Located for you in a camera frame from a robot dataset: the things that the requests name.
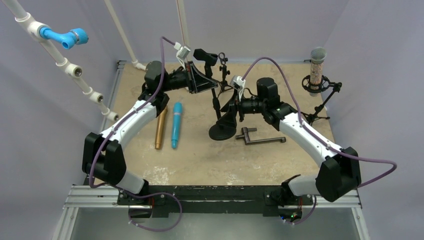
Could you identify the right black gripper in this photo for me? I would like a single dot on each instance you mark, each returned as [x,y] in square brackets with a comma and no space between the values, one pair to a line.
[237,108]

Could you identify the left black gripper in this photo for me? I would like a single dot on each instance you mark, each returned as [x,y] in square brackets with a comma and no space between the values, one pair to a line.
[196,81]

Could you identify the black tripod microphone stand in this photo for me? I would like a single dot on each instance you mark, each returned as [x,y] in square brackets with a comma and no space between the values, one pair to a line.
[223,84]

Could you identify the blue microphone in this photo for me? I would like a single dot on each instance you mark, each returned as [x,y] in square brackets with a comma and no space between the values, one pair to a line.
[176,124]

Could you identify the gold microphone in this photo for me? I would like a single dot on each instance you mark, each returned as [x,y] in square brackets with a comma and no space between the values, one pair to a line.
[161,122]

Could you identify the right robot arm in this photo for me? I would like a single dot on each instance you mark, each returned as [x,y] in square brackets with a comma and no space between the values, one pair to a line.
[339,171]

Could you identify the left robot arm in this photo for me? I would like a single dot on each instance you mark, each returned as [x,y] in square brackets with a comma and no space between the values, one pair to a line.
[132,126]

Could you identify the glitter silver-head microphone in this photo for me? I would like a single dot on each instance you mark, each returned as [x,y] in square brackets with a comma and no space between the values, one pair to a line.
[317,57]

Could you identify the dark grey metal pipe fitting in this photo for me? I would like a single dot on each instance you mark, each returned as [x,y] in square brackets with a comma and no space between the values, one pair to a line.
[245,131]

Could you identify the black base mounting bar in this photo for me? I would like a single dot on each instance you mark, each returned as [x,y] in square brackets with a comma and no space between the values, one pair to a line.
[266,200]

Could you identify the blue pipe fitting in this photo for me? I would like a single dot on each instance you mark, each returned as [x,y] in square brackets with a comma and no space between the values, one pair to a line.
[76,36]

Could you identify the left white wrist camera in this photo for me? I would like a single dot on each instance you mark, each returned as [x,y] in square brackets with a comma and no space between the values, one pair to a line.
[182,51]

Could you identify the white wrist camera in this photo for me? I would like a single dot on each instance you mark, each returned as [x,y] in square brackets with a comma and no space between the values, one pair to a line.
[182,51]
[238,83]

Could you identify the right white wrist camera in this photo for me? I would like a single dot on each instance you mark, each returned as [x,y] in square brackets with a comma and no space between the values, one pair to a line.
[238,83]

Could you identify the white PVC pipe frame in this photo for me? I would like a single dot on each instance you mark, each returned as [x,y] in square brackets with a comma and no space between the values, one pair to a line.
[73,71]

